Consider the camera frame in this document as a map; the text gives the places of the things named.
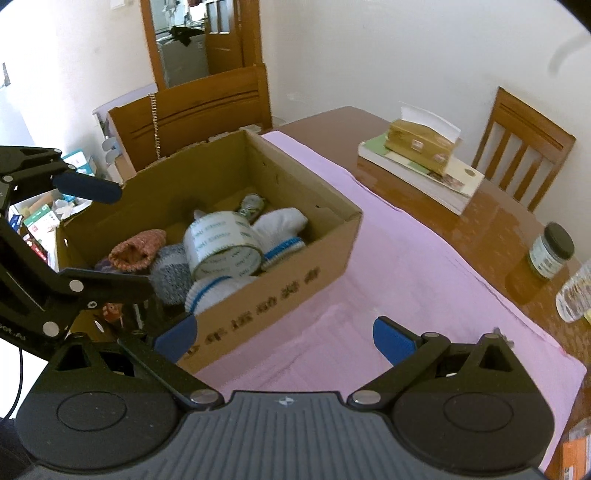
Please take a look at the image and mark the light grey striped sock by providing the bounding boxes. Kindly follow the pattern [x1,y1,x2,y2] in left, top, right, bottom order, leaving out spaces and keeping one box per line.
[184,274,258,315]

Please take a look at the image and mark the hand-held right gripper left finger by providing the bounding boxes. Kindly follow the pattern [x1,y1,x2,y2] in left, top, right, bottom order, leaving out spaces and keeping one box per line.
[44,312,227,411]

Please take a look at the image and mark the black cable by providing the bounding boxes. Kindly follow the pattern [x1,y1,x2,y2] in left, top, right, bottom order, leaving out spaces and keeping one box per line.
[0,346,25,421]

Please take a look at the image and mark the green white carton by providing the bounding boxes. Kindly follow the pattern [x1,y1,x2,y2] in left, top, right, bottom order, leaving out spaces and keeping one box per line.
[23,204,62,245]

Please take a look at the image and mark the white appliance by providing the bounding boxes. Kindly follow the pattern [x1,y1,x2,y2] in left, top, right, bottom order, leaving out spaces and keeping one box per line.
[157,28,208,88]

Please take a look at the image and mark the wooden chair with chain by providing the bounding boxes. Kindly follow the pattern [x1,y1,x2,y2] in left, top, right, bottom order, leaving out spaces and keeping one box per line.
[107,64,273,172]

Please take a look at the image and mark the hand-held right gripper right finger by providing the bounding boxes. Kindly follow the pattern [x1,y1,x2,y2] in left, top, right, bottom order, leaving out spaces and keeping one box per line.
[347,316,532,411]

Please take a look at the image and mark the metal chain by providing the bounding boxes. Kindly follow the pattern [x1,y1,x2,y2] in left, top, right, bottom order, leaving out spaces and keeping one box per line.
[148,92,163,160]

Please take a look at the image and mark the clear jar with dark contents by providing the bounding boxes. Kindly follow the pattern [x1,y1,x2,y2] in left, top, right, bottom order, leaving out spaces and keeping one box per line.
[238,194,267,219]

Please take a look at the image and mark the gold tissue box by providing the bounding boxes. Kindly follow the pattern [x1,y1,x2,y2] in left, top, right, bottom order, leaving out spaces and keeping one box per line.
[384,104,462,177]

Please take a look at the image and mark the red cartoon figure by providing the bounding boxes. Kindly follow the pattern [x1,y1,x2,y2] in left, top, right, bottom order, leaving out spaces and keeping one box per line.
[102,302,124,333]

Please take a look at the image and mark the grey knitted sock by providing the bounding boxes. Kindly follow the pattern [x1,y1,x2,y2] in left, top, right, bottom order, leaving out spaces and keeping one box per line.
[148,244,194,306]

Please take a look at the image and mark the white teal carton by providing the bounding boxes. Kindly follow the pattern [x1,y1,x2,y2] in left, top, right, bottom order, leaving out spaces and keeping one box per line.
[62,150,99,178]

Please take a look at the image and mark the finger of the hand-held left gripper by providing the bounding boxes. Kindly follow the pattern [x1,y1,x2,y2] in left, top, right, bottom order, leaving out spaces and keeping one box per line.
[37,268,153,340]
[0,147,123,205]

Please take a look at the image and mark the dark garment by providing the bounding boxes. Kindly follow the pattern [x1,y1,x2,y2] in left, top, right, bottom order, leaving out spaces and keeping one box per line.
[168,25,206,47]

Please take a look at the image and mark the clear water bottle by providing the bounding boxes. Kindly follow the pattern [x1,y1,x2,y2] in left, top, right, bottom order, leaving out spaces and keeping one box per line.
[555,258,591,324]

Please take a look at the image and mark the pink knitted hat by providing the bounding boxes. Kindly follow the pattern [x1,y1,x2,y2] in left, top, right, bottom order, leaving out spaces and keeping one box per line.
[109,229,167,273]

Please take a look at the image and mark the wooden desktop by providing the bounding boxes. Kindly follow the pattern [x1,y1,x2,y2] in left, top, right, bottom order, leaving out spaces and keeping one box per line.
[272,106,591,480]

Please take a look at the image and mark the brown cardboard box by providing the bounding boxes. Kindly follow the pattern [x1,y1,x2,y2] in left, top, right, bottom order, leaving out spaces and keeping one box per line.
[55,129,363,374]

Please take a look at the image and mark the wooden door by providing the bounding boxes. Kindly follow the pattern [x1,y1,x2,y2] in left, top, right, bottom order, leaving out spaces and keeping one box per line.
[140,0,263,90]

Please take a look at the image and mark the pink cloth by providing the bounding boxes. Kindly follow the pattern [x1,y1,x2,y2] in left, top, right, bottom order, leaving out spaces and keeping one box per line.
[198,130,587,472]

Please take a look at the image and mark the white sock with blue cuff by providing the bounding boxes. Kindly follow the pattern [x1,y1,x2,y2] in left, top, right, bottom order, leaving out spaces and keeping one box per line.
[253,208,308,272]

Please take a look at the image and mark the clear packing tape roll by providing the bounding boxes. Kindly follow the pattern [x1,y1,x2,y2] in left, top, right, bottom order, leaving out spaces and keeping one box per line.
[183,211,264,281]

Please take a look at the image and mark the black lidded glass jar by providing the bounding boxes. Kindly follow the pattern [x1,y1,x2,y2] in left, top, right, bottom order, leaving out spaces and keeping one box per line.
[527,222,576,282]

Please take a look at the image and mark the thin green book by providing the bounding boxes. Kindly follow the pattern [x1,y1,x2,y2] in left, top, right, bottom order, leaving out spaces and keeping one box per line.
[360,134,398,160]

